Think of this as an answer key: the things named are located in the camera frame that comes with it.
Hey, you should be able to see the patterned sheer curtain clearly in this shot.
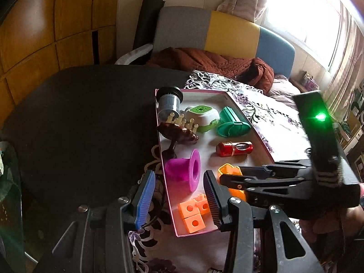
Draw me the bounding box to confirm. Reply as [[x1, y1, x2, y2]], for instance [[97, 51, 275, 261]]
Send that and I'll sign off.
[[324, 6, 364, 120]]

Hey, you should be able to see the black rolled mat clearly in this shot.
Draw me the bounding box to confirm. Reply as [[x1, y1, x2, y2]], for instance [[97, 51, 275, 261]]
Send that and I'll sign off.
[[133, 0, 165, 52]]

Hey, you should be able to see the purple printed box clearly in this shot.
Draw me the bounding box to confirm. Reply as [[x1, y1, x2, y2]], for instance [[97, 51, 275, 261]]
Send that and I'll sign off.
[[301, 71, 319, 90]]

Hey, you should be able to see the beige curtain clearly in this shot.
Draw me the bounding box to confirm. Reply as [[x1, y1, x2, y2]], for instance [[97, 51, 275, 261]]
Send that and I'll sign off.
[[216, 0, 273, 23]]

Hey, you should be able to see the grey yellow blue headboard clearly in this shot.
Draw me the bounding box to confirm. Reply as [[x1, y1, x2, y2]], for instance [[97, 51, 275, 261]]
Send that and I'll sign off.
[[151, 6, 296, 80]]

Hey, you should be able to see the person's right hand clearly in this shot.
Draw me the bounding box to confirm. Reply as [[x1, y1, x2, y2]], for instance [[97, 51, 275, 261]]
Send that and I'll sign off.
[[298, 183, 364, 243]]

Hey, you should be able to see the white green plug-in device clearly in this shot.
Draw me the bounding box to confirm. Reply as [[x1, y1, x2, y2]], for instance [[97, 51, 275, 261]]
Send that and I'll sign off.
[[185, 105, 221, 133]]

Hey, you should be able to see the cluttered storage shelf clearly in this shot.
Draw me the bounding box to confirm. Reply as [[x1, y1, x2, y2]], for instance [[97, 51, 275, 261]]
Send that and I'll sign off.
[[333, 80, 364, 174]]

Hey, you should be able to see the red shiny cylinder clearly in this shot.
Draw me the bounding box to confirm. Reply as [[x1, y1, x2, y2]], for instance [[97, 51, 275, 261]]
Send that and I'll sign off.
[[215, 141, 253, 157]]

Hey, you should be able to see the bright window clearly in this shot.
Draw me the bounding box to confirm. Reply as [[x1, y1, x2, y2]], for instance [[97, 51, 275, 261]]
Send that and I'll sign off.
[[262, 0, 346, 71]]

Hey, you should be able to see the magenta plastic stamp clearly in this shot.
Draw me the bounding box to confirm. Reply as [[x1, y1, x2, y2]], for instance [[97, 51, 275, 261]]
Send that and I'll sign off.
[[165, 149, 202, 192]]

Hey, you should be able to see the pink shallow cardboard box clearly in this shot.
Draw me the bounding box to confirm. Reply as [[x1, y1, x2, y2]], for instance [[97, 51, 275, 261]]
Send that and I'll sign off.
[[154, 88, 276, 238]]

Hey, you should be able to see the wooden wardrobe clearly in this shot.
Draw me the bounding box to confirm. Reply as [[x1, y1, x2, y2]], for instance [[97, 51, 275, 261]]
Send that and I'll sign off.
[[0, 0, 120, 120]]

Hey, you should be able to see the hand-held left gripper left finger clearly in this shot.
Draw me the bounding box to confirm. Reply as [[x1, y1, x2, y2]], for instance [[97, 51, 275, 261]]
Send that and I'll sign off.
[[53, 169, 156, 273]]

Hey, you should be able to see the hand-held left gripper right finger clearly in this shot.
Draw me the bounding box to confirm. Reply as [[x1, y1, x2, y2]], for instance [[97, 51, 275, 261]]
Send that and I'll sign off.
[[202, 170, 323, 273]]

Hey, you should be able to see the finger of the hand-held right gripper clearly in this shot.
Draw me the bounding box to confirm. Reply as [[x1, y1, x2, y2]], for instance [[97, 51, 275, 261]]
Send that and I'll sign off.
[[219, 173, 313, 202], [239, 159, 312, 177]]

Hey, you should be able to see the rust brown blanket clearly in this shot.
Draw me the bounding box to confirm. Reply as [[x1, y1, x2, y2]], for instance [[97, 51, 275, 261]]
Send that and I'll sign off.
[[146, 47, 275, 93]]

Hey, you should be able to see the orange star cutter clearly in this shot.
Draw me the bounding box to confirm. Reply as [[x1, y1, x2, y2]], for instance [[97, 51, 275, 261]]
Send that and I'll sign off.
[[217, 163, 246, 202]]

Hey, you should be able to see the green plastic stamp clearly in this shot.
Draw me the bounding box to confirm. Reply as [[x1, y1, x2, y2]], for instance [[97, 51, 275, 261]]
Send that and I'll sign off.
[[217, 106, 251, 137]]

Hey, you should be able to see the white curved armrest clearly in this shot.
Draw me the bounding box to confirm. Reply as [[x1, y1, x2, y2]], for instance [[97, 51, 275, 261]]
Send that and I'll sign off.
[[114, 43, 154, 65]]

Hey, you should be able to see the white floral embroidered tablecloth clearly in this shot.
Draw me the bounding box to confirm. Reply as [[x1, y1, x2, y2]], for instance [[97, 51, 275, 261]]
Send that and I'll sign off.
[[128, 70, 342, 273]]

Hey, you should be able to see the pinkish grey duvet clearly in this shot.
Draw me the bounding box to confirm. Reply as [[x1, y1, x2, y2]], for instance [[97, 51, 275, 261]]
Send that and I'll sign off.
[[267, 74, 302, 103]]

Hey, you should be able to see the grey canister black cap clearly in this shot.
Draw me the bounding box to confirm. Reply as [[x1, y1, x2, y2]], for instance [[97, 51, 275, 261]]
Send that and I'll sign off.
[[156, 86, 184, 121]]

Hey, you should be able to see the orange building block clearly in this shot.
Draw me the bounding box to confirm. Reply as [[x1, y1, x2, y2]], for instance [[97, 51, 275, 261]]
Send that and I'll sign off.
[[178, 193, 212, 234]]

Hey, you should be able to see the wooden bedside table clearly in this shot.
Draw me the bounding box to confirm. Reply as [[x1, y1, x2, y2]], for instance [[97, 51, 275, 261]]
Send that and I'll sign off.
[[290, 78, 308, 94]]

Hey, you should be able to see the brown wooden massage brush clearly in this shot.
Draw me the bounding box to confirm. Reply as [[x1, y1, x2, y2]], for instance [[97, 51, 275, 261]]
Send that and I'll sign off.
[[157, 112, 199, 160]]

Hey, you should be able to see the glass side table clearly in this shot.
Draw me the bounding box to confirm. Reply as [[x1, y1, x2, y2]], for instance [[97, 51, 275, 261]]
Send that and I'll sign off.
[[0, 141, 39, 273]]

